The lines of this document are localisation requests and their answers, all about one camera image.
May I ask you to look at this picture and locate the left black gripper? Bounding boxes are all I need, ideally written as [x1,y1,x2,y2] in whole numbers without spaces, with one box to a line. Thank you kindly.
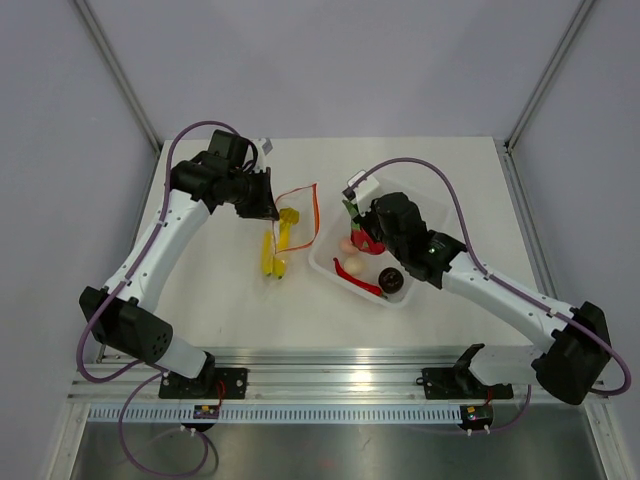
[227,166,279,220]

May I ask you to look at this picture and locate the red dragon fruit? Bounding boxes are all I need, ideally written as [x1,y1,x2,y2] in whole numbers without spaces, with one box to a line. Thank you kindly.
[342,200,386,255]

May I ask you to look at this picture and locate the clear zip bag orange zipper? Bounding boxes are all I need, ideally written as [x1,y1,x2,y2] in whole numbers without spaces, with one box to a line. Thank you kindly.
[262,183,320,280]

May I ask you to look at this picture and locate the yellow banana bunch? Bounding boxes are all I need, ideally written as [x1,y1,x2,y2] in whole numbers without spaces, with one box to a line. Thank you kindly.
[260,207,300,280]

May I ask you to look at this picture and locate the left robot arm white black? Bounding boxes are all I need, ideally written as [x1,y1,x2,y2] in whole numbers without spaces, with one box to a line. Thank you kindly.
[76,121,279,398]

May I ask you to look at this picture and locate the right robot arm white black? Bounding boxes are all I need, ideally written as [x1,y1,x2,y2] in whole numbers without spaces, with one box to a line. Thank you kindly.
[353,192,612,405]

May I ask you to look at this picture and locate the pink peach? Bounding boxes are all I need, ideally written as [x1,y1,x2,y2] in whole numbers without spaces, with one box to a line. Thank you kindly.
[340,237,357,254]

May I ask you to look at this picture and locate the white plastic perforated basket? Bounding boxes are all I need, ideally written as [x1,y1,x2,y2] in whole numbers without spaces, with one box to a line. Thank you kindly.
[309,174,453,308]

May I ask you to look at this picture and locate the white egg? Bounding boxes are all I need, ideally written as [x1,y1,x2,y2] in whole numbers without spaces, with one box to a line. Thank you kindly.
[343,256,366,276]

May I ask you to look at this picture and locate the dark purple mangosteen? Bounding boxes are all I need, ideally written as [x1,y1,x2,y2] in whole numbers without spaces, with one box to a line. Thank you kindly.
[378,267,405,295]

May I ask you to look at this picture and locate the red chili pepper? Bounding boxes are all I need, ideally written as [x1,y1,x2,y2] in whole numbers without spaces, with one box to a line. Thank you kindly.
[332,256,387,299]

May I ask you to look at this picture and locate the right small circuit board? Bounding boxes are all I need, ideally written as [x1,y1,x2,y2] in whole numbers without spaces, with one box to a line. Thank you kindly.
[460,404,494,428]

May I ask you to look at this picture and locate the small circuit board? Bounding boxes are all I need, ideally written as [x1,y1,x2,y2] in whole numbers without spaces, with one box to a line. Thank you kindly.
[193,405,220,420]
[460,404,494,428]

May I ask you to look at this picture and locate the left small circuit board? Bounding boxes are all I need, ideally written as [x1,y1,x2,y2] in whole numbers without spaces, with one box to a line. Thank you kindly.
[193,405,220,420]

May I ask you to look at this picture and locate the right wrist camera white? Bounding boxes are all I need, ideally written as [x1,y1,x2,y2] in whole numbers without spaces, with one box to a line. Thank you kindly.
[342,170,382,211]

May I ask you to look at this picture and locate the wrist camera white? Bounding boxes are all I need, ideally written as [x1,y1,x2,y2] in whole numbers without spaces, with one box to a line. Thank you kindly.
[342,170,382,211]
[250,138,273,170]

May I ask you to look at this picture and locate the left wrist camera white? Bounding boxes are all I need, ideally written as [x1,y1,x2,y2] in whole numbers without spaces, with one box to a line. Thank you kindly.
[250,138,273,170]

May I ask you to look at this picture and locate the left aluminium frame post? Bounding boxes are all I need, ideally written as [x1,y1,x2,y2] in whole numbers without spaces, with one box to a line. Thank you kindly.
[69,0,163,158]

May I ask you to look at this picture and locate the aluminium frame post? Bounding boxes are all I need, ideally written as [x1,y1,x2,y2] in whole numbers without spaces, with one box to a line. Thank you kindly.
[69,0,163,158]
[504,0,599,155]

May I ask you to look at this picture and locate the aluminium mounting rail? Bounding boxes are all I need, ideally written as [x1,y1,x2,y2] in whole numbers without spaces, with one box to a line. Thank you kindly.
[67,347,611,406]

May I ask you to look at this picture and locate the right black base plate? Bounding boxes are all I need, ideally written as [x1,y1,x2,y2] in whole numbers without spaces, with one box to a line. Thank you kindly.
[415,367,514,400]

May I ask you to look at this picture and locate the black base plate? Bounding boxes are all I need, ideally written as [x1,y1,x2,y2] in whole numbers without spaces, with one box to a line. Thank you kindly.
[158,366,249,400]
[415,367,514,400]

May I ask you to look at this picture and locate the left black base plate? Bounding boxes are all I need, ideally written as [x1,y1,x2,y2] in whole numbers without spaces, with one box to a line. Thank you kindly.
[158,366,249,400]

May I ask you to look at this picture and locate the white slotted cable duct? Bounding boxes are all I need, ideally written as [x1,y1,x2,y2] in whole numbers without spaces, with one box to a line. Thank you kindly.
[88,404,462,425]

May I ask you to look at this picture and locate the right aluminium frame post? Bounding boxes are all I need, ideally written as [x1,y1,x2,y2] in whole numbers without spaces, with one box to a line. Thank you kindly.
[504,0,599,155]

